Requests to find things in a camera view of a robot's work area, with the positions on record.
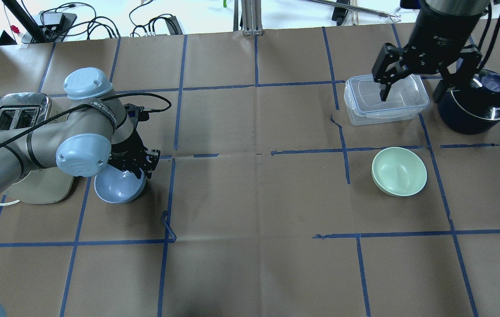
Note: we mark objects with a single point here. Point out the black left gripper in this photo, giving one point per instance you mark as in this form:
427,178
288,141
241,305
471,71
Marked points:
129,151

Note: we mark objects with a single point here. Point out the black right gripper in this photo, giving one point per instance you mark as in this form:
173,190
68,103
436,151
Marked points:
437,36

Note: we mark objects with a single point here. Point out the blue bowl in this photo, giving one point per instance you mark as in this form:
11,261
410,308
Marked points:
116,186

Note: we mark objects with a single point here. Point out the green bowl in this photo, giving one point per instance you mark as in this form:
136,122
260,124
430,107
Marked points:
398,172

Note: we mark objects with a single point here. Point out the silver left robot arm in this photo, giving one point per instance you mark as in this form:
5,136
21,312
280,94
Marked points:
98,132

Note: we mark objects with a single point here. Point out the clear plastic food container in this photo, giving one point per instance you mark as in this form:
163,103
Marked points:
407,98

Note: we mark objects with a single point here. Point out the dark blue pot with lid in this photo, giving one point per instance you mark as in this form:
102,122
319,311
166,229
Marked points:
473,108

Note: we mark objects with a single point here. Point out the aluminium frame post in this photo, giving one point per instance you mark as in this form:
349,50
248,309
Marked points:
247,17

